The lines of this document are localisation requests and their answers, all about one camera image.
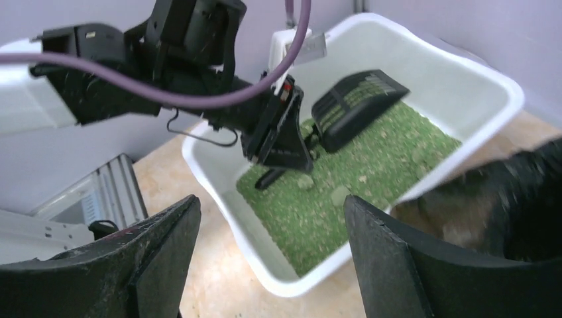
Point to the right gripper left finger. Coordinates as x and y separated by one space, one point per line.
139 271

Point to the black garbage bag liner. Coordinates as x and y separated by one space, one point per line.
508 207

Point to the green litter clump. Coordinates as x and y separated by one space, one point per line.
338 196
305 182

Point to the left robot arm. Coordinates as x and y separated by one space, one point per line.
182 57

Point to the white plastic litter box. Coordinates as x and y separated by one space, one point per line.
294 239

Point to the black litter scoop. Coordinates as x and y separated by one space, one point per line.
351 106

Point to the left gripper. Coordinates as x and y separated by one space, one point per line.
277 141

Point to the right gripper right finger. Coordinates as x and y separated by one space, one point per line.
403 272

